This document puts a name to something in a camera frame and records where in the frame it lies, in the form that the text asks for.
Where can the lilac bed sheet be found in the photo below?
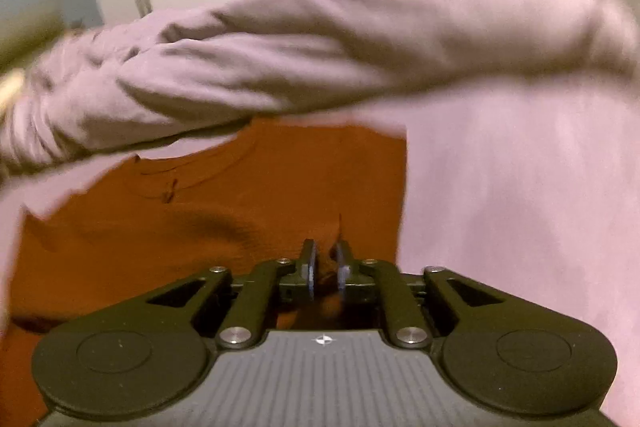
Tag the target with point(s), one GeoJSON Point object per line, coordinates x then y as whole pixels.
{"type": "Point", "coordinates": [525, 207]}

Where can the green headboard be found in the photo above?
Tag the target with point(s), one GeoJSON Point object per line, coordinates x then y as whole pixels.
{"type": "Point", "coordinates": [30, 32]}

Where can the cream plush toy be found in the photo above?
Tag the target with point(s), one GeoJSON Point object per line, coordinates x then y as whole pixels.
{"type": "Point", "coordinates": [10, 89]}

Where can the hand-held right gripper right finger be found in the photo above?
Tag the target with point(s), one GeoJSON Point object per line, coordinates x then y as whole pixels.
{"type": "Point", "coordinates": [342, 276]}

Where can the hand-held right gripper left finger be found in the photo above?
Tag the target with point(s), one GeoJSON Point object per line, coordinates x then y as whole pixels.
{"type": "Point", "coordinates": [311, 274]}

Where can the lilac duvet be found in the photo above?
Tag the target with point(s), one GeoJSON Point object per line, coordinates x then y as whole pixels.
{"type": "Point", "coordinates": [310, 57]}

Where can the rust brown sweater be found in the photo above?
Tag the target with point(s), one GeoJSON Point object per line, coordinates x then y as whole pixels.
{"type": "Point", "coordinates": [225, 217]}

